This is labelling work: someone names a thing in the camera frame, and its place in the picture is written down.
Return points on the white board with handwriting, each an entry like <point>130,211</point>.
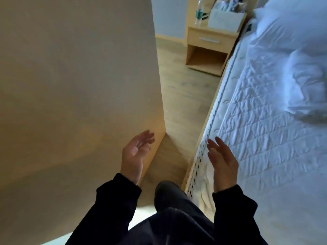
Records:
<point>224,20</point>

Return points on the person's left forearm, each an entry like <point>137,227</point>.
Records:
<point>107,214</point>

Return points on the person's right forearm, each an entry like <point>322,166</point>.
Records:
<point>237,219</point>

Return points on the clear bottle teal label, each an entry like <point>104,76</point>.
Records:
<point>199,11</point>

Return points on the black mattress label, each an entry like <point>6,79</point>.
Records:
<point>249,27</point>

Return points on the quilted white mattress pad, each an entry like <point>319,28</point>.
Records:
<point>268,137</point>

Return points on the person's left hand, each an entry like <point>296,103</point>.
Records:
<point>132,160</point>

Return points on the large white pillow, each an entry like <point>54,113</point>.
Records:
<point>293,22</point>

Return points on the light wooden nightstand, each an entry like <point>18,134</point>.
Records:
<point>207,56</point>

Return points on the person's right hand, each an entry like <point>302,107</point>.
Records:
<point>224,168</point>

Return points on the light wooden cabinet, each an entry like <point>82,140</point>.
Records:
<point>76,99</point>

